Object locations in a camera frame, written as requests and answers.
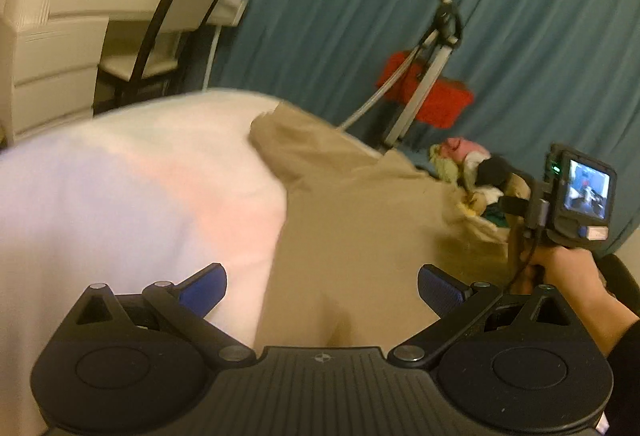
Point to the pink garment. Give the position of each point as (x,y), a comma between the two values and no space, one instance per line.
(467,147)

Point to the black garment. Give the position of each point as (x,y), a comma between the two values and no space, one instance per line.
(492,169)

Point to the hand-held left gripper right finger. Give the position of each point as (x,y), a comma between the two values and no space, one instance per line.
(440,291)

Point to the white bed sheet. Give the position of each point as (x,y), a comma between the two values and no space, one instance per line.
(125,191)

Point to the red basket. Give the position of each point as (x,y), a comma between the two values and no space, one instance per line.
(445,104)

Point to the black sofa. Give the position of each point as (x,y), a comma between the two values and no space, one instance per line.
(622,281)

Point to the green garment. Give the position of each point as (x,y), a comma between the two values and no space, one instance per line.
(494,215)

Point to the garment steamer stand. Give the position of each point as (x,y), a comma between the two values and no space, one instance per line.
(430,76)

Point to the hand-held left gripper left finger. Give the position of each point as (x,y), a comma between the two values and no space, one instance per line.
(200,288)

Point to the yellow towel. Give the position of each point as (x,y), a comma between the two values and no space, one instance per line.
(445,164)

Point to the person's right forearm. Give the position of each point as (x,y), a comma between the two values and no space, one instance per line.
(600,323)

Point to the khaki printed t-shirt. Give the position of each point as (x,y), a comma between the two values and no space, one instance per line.
(360,226)

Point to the person's right hand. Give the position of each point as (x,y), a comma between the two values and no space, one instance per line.
(570,266)

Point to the white desk with drawers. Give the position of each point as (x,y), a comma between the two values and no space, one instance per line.
(55,41)

